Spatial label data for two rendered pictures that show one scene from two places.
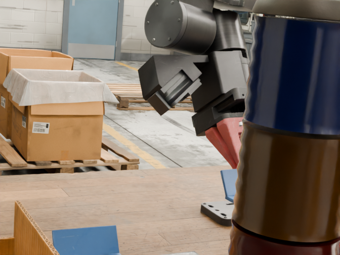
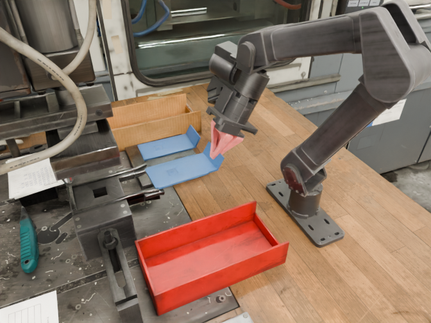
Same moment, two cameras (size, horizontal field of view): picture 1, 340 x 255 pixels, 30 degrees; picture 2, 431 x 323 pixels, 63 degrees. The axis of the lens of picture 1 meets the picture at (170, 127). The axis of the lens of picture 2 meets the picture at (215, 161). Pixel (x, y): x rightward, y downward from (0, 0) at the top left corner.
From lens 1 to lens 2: 1.04 m
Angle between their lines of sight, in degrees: 85
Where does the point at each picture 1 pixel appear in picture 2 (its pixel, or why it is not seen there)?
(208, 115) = not seen: hidden behind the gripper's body
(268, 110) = not seen: outside the picture
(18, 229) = (193, 119)
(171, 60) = (216, 81)
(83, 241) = (192, 134)
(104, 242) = (194, 140)
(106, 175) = not seen: hidden behind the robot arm
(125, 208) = (276, 154)
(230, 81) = (219, 103)
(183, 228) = (254, 172)
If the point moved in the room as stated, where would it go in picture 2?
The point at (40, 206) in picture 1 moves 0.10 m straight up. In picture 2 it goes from (264, 130) to (267, 99)
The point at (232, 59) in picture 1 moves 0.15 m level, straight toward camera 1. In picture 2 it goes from (226, 93) to (154, 90)
